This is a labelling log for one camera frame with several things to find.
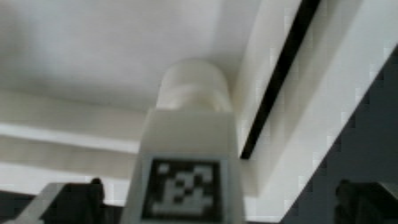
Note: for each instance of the white U-shaped fence wall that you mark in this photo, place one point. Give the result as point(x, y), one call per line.
point(320, 44)

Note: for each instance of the white square tabletop tray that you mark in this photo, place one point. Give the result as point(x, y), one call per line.
point(86, 51)

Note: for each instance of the white table leg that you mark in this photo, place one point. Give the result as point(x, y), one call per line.
point(185, 188)

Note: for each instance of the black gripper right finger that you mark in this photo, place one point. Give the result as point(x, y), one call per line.
point(367, 203)

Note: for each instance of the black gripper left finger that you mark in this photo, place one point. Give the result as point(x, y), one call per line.
point(70, 204)

